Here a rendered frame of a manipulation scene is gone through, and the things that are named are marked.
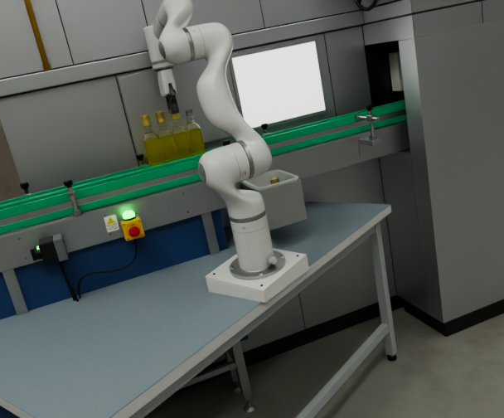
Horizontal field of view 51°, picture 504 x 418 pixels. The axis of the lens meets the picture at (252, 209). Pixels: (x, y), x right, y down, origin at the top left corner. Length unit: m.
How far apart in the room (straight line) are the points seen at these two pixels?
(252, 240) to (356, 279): 1.23
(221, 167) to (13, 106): 0.99
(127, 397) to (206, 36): 1.04
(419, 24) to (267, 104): 0.70
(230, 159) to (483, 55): 1.37
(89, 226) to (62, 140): 0.43
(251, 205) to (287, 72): 0.95
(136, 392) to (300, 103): 1.53
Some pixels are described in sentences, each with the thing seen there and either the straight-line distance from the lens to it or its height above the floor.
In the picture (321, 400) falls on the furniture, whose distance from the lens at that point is 2.15.
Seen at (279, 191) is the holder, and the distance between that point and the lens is 1.97.
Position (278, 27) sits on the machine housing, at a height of 1.56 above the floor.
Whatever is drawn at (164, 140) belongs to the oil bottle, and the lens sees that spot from 2.13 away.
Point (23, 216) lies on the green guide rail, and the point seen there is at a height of 1.09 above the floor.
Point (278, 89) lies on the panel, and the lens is 2.42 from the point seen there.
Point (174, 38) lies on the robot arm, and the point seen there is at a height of 1.56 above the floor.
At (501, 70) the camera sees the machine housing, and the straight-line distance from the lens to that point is 2.64.
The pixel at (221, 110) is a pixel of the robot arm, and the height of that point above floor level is 1.33.
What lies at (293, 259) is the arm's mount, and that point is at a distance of 1.79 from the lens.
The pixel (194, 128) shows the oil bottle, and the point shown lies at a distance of 2.15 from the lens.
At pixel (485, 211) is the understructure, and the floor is 0.58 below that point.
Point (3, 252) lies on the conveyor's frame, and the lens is 2.05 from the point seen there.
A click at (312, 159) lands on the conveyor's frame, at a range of 2.31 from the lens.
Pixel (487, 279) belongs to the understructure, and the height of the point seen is 0.24.
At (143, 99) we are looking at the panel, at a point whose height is 1.39.
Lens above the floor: 1.49
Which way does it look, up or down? 16 degrees down
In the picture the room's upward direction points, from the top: 12 degrees counter-clockwise
